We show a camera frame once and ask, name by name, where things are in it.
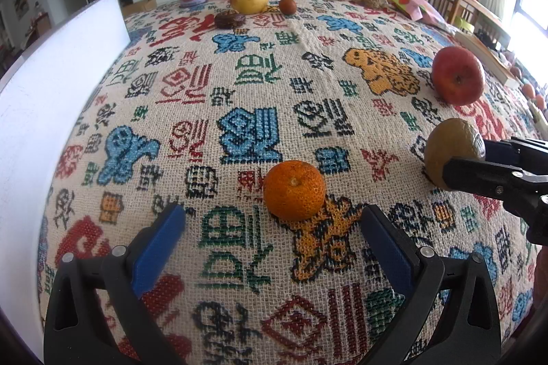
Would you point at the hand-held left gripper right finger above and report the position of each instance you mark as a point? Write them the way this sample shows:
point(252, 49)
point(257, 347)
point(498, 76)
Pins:
point(389, 249)

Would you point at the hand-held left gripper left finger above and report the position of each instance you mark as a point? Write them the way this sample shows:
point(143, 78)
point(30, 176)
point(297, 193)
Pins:
point(156, 249)

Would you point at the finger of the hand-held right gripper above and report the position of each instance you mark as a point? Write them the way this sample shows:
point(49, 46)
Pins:
point(475, 176)
point(513, 153)

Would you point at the green-brown round pear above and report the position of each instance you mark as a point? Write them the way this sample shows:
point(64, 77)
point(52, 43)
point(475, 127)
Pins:
point(449, 142)

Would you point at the orange mandarin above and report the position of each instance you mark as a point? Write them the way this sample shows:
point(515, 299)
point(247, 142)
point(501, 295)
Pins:
point(293, 189)

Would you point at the white cardboard box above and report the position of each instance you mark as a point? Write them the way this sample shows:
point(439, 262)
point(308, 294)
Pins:
point(43, 112)

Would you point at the small brown round fruit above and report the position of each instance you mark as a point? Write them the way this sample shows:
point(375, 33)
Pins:
point(287, 5)

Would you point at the orange fruit in basket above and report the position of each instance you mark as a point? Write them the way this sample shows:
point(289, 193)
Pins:
point(540, 102)
point(528, 91)

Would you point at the red apple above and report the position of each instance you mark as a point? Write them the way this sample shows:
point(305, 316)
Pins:
point(458, 76)

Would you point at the orange cover book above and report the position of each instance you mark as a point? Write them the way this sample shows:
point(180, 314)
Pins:
point(488, 56)

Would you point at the pink snack bag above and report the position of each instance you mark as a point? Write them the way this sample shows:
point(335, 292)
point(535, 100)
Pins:
point(415, 7)

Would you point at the patterned woven tablecloth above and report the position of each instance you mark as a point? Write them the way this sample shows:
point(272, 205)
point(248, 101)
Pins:
point(274, 99)

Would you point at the pile of dried peels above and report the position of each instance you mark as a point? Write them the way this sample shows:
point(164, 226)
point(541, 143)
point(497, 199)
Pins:
point(370, 0)

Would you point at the dark wrinkled fruit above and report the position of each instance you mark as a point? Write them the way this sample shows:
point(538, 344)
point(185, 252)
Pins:
point(230, 19)

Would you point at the brown cardboard box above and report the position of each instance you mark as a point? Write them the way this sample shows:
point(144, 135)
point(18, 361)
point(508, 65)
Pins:
point(139, 7)

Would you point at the framed wall picture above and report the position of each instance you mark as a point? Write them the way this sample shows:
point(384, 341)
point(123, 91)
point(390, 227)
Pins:
point(19, 0)

